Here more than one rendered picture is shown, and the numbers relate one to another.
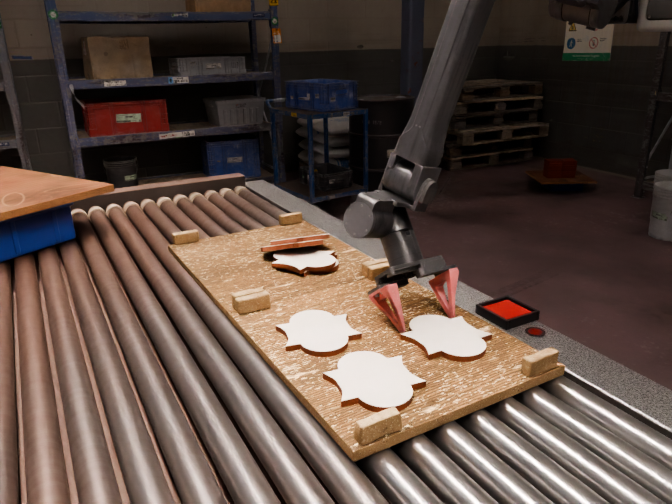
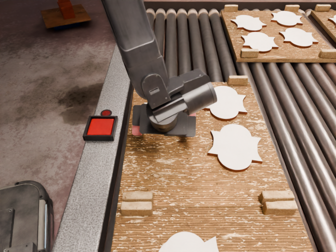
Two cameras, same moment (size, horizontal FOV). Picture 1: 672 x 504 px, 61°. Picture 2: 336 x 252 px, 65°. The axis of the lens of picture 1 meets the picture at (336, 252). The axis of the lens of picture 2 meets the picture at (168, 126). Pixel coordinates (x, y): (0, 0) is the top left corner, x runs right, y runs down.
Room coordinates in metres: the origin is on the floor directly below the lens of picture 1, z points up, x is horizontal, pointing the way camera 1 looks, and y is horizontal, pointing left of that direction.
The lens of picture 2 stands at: (1.23, 0.09, 1.41)
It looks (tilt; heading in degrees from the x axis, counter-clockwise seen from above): 45 degrees down; 209
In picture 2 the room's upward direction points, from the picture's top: straight up
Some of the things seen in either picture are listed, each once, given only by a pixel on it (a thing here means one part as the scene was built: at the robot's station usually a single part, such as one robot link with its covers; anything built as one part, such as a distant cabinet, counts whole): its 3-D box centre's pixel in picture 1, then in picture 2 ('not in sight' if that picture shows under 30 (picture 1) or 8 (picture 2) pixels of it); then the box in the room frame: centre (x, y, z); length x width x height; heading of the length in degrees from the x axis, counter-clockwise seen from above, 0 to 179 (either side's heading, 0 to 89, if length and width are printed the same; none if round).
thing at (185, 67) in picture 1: (207, 66); not in sight; (5.41, 1.12, 1.16); 0.60 x 0.40 x 0.15; 119
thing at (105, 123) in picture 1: (125, 115); not in sight; (5.10, 1.81, 0.78); 0.66 x 0.45 x 0.28; 116
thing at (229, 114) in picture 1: (234, 110); not in sight; (5.51, 0.92, 0.76); 0.50 x 0.36 x 0.24; 122
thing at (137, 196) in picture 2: (382, 270); (137, 198); (1.03, -0.09, 0.95); 0.06 x 0.02 x 0.03; 119
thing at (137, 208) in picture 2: (376, 267); (136, 208); (1.05, -0.08, 0.95); 0.06 x 0.02 x 0.03; 119
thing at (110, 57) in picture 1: (116, 57); not in sight; (5.13, 1.82, 1.26); 0.49 x 0.38 x 0.34; 122
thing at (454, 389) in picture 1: (380, 341); (197, 132); (0.79, -0.07, 0.93); 0.41 x 0.35 x 0.02; 29
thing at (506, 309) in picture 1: (506, 312); (101, 128); (0.89, -0.29, 0.92); 0.06 x 0.06 x 0.01; 28
